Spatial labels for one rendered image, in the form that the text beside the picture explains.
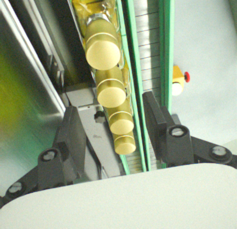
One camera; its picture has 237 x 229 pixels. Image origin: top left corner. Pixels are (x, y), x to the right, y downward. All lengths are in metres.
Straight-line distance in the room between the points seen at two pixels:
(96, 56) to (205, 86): 0.74
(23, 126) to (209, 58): 0.68
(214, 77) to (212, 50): 0.13
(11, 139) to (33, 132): 0.06
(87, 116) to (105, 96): 0.45
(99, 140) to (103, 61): 0.61
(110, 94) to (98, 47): 0.06
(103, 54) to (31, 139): 0.17
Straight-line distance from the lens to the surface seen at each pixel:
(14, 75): 0.31
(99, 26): 0.22
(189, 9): 0.69
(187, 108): 0.97
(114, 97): 0.24
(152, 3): 0.50
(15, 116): 0.29
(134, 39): 0.43
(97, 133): 0.76
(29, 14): 0.56
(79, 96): 0.62
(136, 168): 1.04
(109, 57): 0.21
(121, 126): 0.28
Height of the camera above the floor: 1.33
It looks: 42 degrees down
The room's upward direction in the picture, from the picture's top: 170 degrees clockwise
